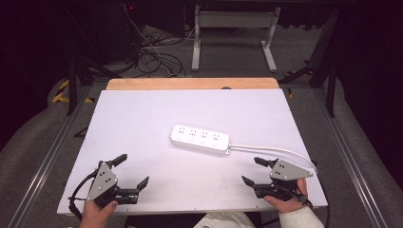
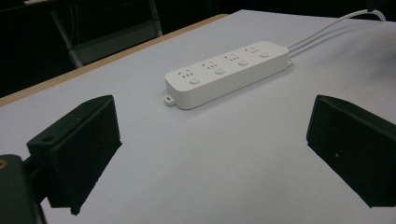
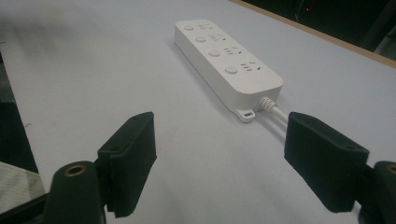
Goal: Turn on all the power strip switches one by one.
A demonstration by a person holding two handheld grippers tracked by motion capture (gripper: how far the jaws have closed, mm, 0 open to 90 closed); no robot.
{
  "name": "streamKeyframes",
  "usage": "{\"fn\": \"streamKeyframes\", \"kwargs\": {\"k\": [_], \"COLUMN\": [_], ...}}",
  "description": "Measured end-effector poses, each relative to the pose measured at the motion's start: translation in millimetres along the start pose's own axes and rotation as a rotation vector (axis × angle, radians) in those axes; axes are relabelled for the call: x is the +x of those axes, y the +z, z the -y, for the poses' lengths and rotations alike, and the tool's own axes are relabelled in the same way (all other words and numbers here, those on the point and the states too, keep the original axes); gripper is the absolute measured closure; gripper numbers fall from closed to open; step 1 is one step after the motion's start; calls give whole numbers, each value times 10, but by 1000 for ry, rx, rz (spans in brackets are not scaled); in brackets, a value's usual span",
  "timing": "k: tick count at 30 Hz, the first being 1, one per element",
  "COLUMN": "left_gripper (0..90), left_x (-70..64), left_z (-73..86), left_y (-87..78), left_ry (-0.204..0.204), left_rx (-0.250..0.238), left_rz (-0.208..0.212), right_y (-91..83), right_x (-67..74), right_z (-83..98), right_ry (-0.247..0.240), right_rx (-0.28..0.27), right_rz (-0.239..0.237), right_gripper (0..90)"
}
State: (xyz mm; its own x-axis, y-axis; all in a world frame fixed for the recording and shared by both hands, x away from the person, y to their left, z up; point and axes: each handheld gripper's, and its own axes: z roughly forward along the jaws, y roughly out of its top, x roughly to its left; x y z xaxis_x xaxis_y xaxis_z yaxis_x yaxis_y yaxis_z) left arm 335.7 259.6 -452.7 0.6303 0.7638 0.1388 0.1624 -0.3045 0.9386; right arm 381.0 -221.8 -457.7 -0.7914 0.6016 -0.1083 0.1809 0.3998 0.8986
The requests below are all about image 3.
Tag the white power strip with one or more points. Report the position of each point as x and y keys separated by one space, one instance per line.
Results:
x=224 y=63

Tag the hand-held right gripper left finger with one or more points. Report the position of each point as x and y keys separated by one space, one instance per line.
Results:
x=129 y=161

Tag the striped light cloth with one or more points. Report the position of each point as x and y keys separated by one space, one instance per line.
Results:
x=17 y=186

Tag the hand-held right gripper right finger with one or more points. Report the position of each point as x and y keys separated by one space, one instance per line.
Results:
x=323 y=161

